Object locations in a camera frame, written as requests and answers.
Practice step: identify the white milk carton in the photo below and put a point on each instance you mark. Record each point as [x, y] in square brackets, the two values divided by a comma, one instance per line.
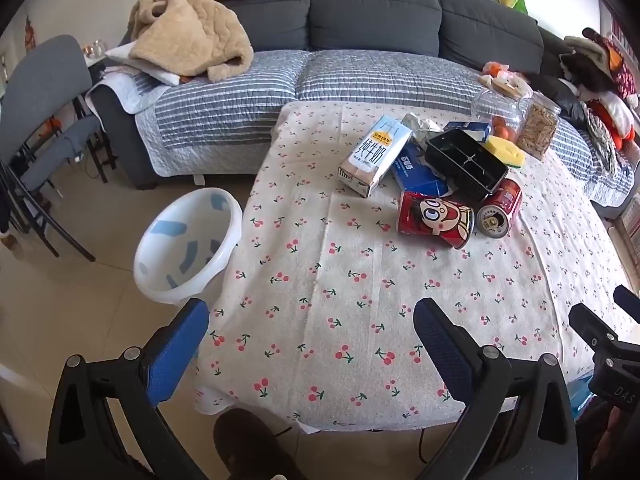
[370, 155]

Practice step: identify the red open drink can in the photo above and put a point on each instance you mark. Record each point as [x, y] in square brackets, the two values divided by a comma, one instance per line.
[505, 197]

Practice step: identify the blue and white box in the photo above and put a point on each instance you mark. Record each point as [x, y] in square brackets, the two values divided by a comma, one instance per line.
[472, 129]

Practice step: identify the white pillow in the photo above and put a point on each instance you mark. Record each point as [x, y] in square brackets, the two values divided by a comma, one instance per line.
[125, 55]

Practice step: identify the red wall decoration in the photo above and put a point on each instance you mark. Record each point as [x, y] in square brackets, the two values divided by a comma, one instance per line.
[30, 30]

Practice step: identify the pile of clothes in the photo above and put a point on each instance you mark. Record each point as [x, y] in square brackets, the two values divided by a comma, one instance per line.
[600, 70]

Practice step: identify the glass jar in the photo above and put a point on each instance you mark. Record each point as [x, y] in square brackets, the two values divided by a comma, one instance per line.
[97, 48]

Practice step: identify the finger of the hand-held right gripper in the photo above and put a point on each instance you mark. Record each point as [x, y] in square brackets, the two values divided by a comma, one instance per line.
[627, 299]
[592, 325]

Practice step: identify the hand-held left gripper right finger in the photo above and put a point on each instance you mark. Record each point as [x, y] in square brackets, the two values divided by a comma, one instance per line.
[440, 340]

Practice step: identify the brown fuzzy slipper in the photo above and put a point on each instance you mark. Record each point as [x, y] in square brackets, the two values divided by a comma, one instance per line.
[245, 445]

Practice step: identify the beige fleece blanket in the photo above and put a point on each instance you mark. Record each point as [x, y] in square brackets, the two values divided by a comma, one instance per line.
[190, 35]

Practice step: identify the white plastic trash bin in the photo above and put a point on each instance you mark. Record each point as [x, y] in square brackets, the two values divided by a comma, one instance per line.
[200, 270]

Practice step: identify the red cartoon can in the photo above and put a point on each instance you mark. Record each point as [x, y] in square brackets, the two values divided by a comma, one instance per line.
[430, 215]

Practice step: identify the dark grey sofa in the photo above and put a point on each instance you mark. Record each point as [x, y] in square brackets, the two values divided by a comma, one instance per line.
[370, 10]

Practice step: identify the blue tissue packet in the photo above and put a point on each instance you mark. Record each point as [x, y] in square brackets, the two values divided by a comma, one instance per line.
[417, 172]

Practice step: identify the white paper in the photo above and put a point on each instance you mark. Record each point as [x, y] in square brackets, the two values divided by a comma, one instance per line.
[417, 125]

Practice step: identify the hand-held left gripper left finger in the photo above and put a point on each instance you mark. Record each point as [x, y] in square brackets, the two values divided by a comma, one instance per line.
[180, 340]

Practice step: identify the cherry print tablecloth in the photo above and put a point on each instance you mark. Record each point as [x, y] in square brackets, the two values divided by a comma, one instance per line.
[350, 310]

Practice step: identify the yellow sponge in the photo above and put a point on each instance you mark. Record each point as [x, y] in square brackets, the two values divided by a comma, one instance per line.
[505, 151]

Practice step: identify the grey striped quilt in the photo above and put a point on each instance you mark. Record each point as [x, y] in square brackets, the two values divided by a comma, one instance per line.
[225, 110]

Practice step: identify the grey chair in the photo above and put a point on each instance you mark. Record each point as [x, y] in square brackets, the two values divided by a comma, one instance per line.
[40, 85]

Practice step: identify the black plastic tray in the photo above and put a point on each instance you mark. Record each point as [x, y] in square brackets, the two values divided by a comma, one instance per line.
[465, 165]

